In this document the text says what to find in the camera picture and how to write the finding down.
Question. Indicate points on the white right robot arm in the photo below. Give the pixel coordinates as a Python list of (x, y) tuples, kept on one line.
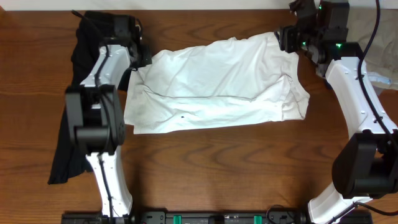
[(366, 168)]

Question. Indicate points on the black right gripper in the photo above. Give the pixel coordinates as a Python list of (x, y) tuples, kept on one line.
[(285, 37)]

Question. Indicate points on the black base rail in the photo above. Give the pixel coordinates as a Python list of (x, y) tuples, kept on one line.
[(272, 215)]

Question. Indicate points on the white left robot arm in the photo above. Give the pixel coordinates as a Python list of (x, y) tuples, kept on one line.
[(97, 128)]

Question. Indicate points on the white t-shirt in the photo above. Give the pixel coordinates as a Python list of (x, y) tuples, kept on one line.
[(226, 83)]

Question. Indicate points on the khaki grey garment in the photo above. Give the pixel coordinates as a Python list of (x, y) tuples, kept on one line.
[(382, 54)]

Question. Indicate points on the light blue folded cloth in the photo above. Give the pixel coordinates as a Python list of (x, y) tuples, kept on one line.
[(379, 82)]

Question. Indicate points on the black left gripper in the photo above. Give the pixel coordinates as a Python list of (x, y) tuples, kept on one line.
[(147, 60)]

